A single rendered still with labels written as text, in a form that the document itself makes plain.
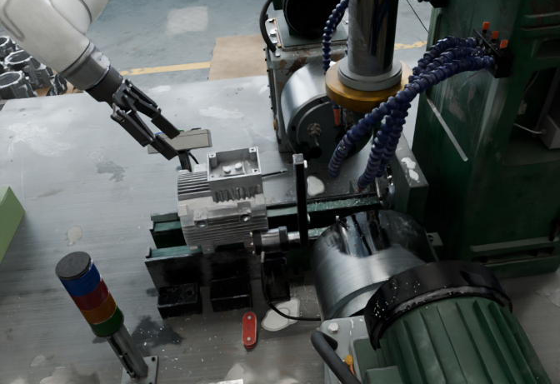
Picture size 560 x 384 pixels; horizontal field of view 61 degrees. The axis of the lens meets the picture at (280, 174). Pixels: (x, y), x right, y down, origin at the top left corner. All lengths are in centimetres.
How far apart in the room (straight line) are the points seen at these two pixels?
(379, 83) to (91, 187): 109
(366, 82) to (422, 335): 52
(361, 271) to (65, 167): 125
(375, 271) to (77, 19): 73
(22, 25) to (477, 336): 87
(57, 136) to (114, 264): 74
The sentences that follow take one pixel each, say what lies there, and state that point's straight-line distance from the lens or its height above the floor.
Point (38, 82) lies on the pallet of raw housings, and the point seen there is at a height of 39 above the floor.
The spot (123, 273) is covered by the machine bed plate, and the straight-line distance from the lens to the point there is 140.
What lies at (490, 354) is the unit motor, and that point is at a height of 135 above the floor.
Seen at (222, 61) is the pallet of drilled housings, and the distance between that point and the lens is 363.
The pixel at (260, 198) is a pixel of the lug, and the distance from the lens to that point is 108.
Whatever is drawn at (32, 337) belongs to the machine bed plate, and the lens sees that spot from 139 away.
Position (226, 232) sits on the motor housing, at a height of 102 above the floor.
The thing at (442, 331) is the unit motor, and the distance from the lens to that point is 58.
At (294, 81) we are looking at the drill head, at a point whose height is 113.
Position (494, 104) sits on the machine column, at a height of 135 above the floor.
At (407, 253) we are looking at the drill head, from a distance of 88.
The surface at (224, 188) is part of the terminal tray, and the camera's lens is 107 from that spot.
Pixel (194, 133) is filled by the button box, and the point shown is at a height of 108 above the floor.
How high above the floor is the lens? 184
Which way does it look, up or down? 42 degrees down
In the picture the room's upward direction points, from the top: 6 degrees counter-clockwise
